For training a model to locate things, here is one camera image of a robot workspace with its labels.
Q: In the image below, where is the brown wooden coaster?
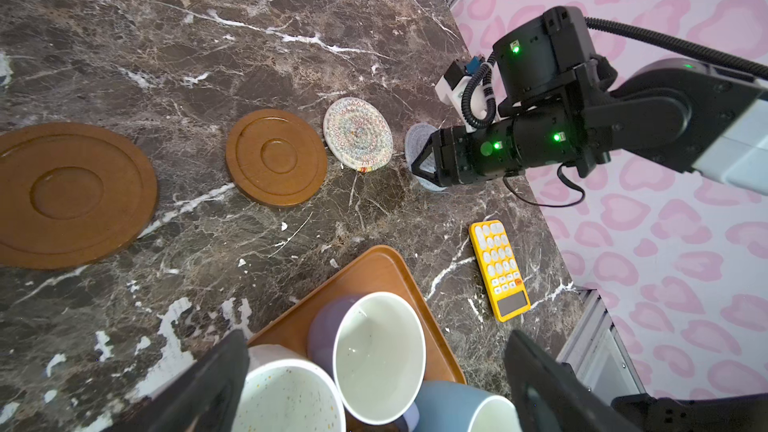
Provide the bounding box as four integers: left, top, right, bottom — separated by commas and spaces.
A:
225, 109, 328, 207
1, 122, 158, 270

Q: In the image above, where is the lilac mug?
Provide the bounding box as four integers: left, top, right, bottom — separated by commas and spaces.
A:
307, 291, 427, 431

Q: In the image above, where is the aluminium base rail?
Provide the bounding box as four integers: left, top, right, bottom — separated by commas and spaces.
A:
556, 288, 646, 405

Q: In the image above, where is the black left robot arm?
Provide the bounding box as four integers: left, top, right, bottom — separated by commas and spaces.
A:
116, 331, 767, 431

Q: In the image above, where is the white speckled mug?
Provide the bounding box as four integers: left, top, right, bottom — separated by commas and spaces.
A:
232, 344, 346, 431

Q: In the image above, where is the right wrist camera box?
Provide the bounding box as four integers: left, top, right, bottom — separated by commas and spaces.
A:
493, 6, 596, 103

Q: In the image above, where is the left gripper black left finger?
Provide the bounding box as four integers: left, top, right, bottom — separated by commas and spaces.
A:
110, 330, 250, 431

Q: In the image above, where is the grey woven coaster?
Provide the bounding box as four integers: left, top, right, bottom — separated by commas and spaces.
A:
404, 122, 445, 192

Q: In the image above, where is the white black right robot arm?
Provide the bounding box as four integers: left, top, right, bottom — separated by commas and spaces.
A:
411, 59, 767, 195

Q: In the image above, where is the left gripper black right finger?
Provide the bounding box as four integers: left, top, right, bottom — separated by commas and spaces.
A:
503, 330, 637, 432

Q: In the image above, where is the multicolour woven coaster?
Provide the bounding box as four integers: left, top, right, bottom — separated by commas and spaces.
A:
323, 97, 394, 173

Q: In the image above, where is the light blue mug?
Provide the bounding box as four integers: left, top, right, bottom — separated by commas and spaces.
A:
415, 381, 522, 432

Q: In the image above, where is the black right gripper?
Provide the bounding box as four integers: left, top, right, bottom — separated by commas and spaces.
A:
411, 122, 522, 187

